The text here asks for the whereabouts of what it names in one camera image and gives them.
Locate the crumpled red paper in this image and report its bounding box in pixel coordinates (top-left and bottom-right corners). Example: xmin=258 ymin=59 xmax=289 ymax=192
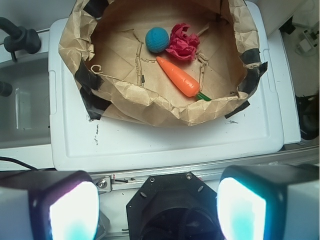
xmin=165 ymin=23 xmax=200 ymax=61

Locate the black octagonal mount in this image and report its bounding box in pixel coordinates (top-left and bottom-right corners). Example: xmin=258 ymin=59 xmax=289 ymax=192
xmin=126 ymin=172 xmax=225 ymax=240

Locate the brown paper bag basket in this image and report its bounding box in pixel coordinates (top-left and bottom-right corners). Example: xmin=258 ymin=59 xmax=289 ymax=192
xmin=58 ymin=0 xmax=268 ymax=127

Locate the aluminium frame rail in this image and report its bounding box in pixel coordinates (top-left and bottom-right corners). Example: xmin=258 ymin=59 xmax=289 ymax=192
xmin=90 ymin=145 xmax=320 ymax=194

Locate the clear plastic bin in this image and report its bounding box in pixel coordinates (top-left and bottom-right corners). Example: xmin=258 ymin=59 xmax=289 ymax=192
xmin=0 ymin=57 xmax=51 ymax=149

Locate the white power strip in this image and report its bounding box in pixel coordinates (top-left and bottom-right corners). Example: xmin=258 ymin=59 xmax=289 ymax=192
xmin=296 ymin=29 xmax=320 ymax=55

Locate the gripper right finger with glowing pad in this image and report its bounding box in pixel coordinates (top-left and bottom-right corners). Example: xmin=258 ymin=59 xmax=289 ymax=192
xmin=216 ymin=163 xmax=320 ymax=240

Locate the black cable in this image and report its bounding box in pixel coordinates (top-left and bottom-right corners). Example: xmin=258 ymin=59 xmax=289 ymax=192
xmin=0 ymin=156 xmax=38 ymax=171

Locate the orange plastic carrot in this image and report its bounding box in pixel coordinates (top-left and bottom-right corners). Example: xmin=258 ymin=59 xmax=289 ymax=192
xmin=156 ymin=56 xmax=211 ymax=102

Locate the blue knitted ball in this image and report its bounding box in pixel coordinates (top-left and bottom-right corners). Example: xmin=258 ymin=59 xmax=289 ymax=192
xmin=145 ymin=27 xmax=169 ymax=53

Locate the white plastic lid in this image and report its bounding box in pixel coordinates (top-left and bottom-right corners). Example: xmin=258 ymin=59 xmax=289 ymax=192
xmin=48 ymin=2 xmax=285 ymax=172

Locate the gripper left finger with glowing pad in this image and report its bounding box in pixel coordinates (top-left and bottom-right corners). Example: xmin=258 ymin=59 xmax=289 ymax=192
xmin=0 ymin=170 xmax=100 ymax=240

